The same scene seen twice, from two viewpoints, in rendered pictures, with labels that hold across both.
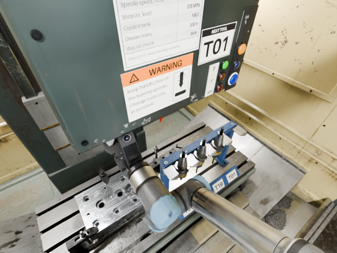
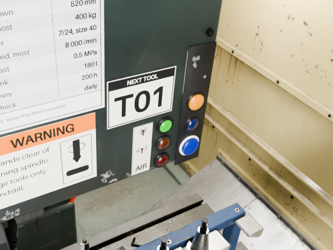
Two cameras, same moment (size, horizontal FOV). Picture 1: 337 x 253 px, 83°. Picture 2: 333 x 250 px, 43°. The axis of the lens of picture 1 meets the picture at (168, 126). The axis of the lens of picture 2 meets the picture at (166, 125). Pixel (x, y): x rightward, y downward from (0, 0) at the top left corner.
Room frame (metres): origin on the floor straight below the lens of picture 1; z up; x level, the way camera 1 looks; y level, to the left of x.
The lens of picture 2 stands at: (-0.05, -0.14, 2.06)
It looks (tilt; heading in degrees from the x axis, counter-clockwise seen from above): 36 degrees down; 0
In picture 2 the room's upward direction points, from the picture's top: 6 degrees clockwise
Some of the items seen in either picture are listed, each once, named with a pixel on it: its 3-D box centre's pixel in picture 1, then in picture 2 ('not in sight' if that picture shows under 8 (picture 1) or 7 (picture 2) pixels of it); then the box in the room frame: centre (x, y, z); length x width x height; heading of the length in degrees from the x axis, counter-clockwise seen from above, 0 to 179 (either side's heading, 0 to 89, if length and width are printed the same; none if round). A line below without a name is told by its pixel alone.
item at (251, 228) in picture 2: (239, 131); (249, 226); (0.70, -0.37, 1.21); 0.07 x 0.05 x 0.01; 36
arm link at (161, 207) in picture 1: (158, 202); not in sight; (0.22, 0.02, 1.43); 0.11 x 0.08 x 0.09; 36
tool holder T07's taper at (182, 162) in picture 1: (182, 160); not in sight; (0.48, -0.06, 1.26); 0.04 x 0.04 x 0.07
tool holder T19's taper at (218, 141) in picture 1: (219, 138); (201, 239); (0.61, -0.24, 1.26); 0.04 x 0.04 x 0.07
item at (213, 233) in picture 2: (225, 140); (216, 243); (0.64, -0.29, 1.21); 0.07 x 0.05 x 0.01; 36
